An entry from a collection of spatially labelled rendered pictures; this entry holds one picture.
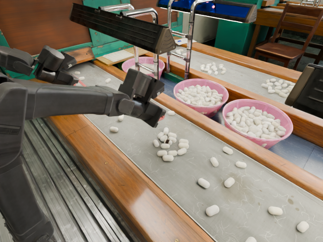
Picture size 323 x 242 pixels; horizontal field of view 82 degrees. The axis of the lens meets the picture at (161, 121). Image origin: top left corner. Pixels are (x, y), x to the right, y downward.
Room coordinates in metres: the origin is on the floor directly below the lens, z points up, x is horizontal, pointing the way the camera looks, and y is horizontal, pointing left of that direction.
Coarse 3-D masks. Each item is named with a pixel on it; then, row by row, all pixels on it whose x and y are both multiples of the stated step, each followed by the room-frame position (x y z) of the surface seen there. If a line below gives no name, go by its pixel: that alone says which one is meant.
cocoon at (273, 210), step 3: (270, 207) 0.23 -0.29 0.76; (273, 207) 0.23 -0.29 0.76; (276, 207) 0.23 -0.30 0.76; (270, 210) 0.22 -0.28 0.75; (273, 210) 0.22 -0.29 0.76; (276, 210) 0.22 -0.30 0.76; (279, 210) 0.22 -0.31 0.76; (273, 213) 0.22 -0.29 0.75; (276, 213) 0.22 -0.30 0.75; (279, 213) 0.22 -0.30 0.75; (282, 213) 0.22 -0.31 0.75
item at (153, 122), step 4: (144, 104) 0.46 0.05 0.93; (144, 108) 0.44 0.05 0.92; (160, 108) 0.47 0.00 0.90; (156, 112) 0.47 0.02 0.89; (160, 112) 0.46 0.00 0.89; (140, 116) 0.43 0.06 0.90; (144, 116) 0.44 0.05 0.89; (148, 116) 0.45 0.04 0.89; (152, 116) 0.46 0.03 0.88; (156, 116) 0.46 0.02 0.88; (160, 116) 0.45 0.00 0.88; (144, 120) 0.47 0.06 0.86; (148, 120) 0.46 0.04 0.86; (152, 120) 0.45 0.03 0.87; (156, 120) 0.45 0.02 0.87; (152, 124) 0.44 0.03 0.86; (156, 124) 0.44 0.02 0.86
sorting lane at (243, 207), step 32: (128, 128) 0.56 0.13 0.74; (160, 128) 0.56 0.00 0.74; (192, 128) 0.56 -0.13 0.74; (160, 160) 0.40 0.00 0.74; (192, 160) 0.40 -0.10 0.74; (224, 160) 0.40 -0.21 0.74; (192, 192) 0.28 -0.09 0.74; (224, 192) 0.28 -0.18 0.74; (256, 192) 0.28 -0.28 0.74; (288, 192) 0.28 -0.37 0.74; (224, 224) 0.19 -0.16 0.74; (256, 224) 0.19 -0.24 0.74; (288, 224) 0.19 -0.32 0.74; (320, 224) 0.19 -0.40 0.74
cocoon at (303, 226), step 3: (300, 222) 0.19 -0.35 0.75; (303, 222) 0.19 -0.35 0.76; (306, 222) 0.19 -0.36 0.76; (300, 225) 0.19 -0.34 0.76; (303, 225) 0.19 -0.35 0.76; (306, 225) 0.19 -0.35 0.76; (297, 228) 0.18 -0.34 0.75; (300, 228) 0.18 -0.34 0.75; (303, 228) 0.18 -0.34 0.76; (306, 228) 0.18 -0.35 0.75; (300, 231) 0.18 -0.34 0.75; (303, 231) 0.17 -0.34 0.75
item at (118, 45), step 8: (120, 40) 1.36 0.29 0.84; (96, 48) 1.23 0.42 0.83; (104, 48) 1.27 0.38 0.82; (112, 48) 1.31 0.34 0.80; (120, 48) 1.36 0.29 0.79; (96, 56) 1.22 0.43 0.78; (80, 64) 1.19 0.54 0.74; (88, 64) 1.19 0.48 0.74; (8, 72) 0.89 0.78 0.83; (32, 72) 0.96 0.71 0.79
